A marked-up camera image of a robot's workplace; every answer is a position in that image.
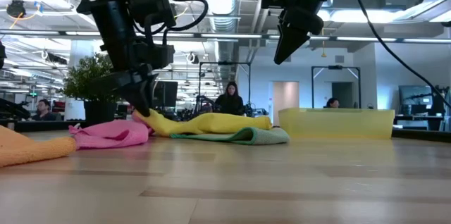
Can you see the small potted green plant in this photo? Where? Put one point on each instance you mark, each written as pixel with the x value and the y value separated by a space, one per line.
pixel 84 79

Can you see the orange microfiber towel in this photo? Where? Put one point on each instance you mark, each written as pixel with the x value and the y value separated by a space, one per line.
pixel 28 150

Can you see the yellow microfiber towel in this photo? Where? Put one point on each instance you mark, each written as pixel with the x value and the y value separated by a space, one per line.
pixel 211 123

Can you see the person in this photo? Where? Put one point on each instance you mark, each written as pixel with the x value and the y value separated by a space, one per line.
pixel 229 102
pixel 44 109
pixel 332 103

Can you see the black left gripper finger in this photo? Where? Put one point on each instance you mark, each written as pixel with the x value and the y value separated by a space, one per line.
pixel 148 93
pixel 135 97

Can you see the yellow translucent plastic bin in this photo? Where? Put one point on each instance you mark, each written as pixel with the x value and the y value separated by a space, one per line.
pixel 334 123

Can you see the green microfiber towel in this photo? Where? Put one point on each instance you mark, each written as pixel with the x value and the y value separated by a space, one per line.
pixel 260 136

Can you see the pink microfiber towel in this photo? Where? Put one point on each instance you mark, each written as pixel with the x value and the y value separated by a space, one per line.
pixel 112 134

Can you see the black ceiling device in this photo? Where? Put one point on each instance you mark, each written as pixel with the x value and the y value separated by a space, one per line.
pixel 15 8

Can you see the background desk monitor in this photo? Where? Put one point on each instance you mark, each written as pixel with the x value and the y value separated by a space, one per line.
pixel 412 95

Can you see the black background equipment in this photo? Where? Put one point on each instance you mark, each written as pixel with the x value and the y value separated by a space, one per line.
pixel 14 109

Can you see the dark background monitor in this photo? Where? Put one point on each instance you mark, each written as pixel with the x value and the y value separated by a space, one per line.
pixel 165 93

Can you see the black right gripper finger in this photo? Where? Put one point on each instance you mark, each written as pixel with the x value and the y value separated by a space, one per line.
pixel 283 41
pixel 296 39

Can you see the black aluminium frame rails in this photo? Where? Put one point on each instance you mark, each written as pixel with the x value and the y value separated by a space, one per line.
pixel 42 126
pixel 423 136

